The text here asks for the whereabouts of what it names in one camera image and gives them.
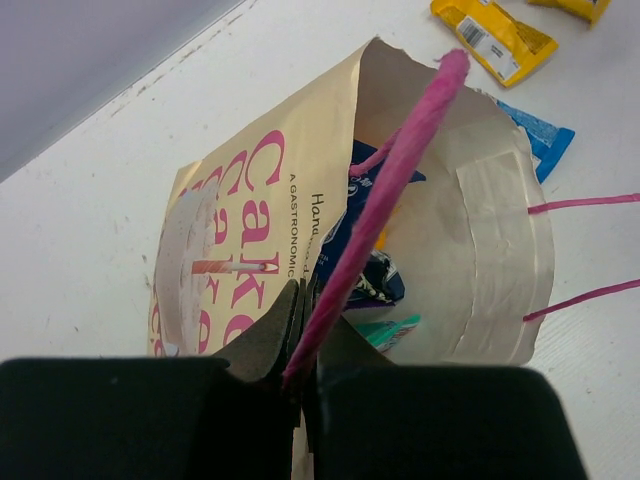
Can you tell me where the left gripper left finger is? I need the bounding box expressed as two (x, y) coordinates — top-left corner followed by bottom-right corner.
(1, 280), (303, 479)

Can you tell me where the dark blue chips bag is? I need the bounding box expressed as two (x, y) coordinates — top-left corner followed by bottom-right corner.
(347, 250), (405, 309)

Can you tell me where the blue M&M snack packet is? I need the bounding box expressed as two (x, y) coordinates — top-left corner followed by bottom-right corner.
(495, 100), (576, 184)

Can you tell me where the dark blue snack packet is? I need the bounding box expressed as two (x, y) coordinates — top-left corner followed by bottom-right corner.
(311, 140), (426, 283)

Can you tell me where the teal snack packet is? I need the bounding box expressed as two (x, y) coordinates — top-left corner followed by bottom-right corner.
(355, 315), (421, 353)

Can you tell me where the yellow M&M snack packet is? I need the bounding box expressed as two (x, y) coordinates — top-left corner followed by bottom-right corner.
(430, 0), (558, 88)

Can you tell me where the pink beige paper bag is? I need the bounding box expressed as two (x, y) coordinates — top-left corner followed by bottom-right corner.
(149, 40), (557, 479)

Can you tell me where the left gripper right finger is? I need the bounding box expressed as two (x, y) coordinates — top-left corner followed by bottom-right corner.
(306, 319), (587, 479)

